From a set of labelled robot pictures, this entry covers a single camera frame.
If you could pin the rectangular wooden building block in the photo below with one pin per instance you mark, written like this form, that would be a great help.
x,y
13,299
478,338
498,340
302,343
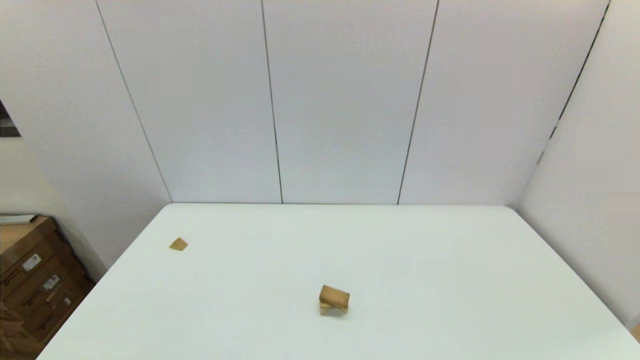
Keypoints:
x,y
335,296

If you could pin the flat white item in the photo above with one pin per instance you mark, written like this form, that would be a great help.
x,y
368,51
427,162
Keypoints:
x,y
15,219

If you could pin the triangular wooden building block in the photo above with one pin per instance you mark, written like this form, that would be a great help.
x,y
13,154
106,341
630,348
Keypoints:
x,y
178,244

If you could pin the arched wooden building block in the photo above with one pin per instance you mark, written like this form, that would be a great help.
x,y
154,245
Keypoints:
x,y
334,311

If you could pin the stacked cardboard boxes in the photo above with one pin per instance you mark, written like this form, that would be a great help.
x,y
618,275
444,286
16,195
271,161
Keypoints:
x,y
35,280

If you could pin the small plain cardboard box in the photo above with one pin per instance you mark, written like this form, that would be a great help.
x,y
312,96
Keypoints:
x,y
12,332

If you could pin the tan object beside table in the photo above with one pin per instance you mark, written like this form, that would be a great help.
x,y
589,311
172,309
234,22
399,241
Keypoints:
x,y
636,333

